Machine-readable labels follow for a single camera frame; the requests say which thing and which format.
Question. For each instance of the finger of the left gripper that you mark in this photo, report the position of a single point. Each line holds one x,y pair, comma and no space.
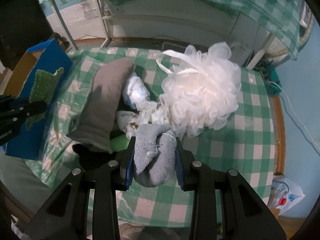
14,112

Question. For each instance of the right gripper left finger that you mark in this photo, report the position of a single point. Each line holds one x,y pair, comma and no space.
64,214

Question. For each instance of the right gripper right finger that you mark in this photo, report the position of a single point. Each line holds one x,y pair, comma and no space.
244,214

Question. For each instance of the green sparkly sponge cloth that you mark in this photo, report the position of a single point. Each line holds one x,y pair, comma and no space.
43,89

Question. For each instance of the grey cloth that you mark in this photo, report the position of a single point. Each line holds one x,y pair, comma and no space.
98,116

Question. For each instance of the grey sock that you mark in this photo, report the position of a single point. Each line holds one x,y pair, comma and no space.
155,154

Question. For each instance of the white mesh bath pouf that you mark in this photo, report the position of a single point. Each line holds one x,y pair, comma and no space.
201,89

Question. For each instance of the green soft object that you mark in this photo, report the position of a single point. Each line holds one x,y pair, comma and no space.
119,143

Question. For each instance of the blue cardboard box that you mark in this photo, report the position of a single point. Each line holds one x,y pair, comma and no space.
48,56

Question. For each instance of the white plastic bag on floor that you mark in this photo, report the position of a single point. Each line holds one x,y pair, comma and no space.
285,194

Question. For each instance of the green checkered tablecloth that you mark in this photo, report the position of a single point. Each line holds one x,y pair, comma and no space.
245,143

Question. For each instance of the crumpled white plastic bag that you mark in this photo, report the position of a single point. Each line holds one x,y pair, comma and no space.
149,112

